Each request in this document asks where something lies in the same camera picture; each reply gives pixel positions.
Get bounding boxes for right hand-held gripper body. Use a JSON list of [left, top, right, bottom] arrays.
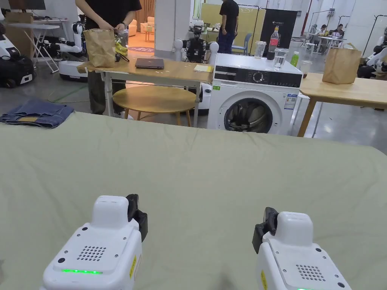
[[252, 207, 353, 290]]

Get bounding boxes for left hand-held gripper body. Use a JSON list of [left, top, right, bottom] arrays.
[[42, 193, 149, 290]]

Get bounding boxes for bed with pale green sheet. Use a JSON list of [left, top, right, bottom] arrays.
[[0, 111, 387, 290]]

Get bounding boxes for folded blue jeans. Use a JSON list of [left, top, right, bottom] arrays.
[[0, 99, 76, 130]]

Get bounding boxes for white washing machine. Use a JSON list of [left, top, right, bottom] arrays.
[[207, 25, 305, 135]]

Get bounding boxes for round wooden low table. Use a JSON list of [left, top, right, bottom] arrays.
[[112, 86, 197, 127]]

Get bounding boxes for long wooden table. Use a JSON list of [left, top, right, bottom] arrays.
[[297, 42, 387, 138]]

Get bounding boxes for white wheeled robot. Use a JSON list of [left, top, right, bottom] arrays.
[[45, 20, 90, 81]]

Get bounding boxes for rectangular wooden table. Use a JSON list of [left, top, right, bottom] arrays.
[[76, 28, 216, 128]]

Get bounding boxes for white robot on black base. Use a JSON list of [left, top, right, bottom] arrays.
[[0, 8, 36, 88]]

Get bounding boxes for white robot with black head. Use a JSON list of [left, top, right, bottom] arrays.
[[356, 26, 387, 80]]

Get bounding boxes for blue plastic chair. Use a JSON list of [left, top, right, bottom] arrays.
[[232, 33, 252, 56]]

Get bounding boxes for group of people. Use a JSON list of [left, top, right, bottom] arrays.
[[306, 23, 348, 51]]

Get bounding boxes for black and white humanoid robot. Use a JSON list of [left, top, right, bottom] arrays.
[[173, 25, 220, 111]]

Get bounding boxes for black standing banner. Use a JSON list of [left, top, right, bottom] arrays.
[[260, 8, 299, 56]]

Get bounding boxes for white folding table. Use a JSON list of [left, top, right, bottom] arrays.
[[5, 23, 61, 74]]

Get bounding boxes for brown carton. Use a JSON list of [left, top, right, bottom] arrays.
[[4, 11, 34, 59]]

